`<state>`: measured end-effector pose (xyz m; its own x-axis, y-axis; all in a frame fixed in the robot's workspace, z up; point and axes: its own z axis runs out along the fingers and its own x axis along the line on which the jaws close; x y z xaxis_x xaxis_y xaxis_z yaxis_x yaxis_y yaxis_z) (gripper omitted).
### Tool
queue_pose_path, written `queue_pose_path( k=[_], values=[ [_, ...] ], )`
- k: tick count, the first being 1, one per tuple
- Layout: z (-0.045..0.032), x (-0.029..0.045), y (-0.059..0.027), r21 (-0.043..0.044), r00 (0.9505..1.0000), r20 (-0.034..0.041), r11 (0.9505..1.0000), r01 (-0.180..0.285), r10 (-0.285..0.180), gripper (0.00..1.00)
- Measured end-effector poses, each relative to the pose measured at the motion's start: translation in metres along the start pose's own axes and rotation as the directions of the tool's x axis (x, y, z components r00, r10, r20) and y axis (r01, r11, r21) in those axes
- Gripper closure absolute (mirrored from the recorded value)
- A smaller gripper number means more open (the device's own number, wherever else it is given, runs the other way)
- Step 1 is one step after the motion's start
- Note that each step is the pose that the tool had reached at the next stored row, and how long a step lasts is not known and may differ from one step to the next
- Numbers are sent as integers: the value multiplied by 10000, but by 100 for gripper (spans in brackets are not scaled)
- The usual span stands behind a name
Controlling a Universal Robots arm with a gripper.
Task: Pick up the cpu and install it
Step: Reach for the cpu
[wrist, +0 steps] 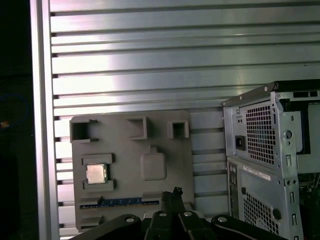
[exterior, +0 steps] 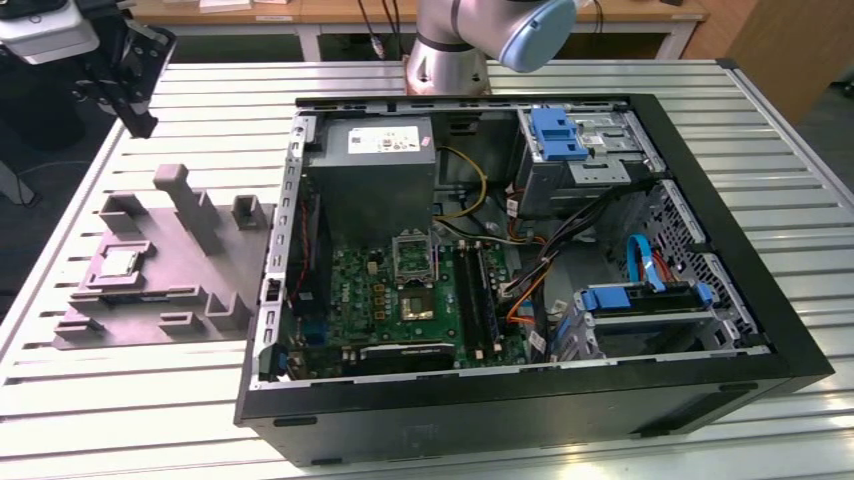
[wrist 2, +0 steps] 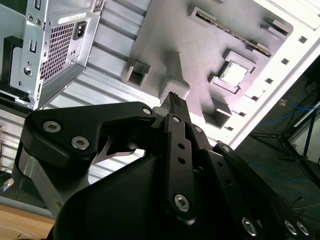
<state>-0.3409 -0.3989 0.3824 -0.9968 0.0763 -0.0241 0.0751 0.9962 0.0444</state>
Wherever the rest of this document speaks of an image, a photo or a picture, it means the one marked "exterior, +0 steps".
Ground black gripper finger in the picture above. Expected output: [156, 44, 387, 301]
[70, 74, 142, 139]
[125, 22, 176, 140]

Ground silver CPU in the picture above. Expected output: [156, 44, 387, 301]
[92, 248, 141, 277]

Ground CPU socket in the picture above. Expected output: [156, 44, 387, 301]
[397, 288, 440, 323]

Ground black office chair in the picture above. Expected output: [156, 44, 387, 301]
[0, 64, 88, 151]

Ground white metal leg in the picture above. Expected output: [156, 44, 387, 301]
[0, 159, 34, 206]

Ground grey parts rack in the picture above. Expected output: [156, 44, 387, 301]
[50, 163, 278, 351]

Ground RAM stick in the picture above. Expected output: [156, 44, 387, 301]
[98, 293, 172, 305]

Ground grey power supply unit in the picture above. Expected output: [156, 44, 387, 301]
[303, 117, 439, 246]

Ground metal socket cover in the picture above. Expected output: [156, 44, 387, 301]
[391, 230, 436, 287]

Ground green motherboard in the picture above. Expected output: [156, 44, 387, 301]
[278, 234, 535, 381]

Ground blue drive carrier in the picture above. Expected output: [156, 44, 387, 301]
[531, 107, 588, 162]

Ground black RAM slot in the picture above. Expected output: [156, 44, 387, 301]
[452, 239, 488, 359]

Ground black graphics card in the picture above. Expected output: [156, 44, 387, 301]
[356, 342, 459, 376]

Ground metal drive cage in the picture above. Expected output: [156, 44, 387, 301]
[513, 105, 668, 217]

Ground wooden desk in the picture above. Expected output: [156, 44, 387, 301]
[125, 0, 708, 62]

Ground hard disk in blue carrier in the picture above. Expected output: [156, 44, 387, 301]
[579, 280, 716, 315]

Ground black PC case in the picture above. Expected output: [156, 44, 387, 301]
[232, 92, 836, 469]

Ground metal disk bay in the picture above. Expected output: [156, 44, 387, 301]
[572, 299, 768, 361]

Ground wooden cabinet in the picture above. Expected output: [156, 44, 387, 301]
[683, 0, 854, 126]

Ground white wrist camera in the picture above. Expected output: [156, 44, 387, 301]
[0, 0, 101, 66]

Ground black cable with silver plug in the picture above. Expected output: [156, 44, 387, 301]
[356, 0, 387, 59]

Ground yellow wire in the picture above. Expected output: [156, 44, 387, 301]
[432, 144, 487, 220]

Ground black cable bundle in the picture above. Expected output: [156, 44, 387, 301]
[499, 179, 655, 301]

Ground orange wires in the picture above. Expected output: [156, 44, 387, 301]
[503, 289, 541, 331]

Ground flat blue data cable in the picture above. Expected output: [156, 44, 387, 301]
[625, 233, 668, 294]

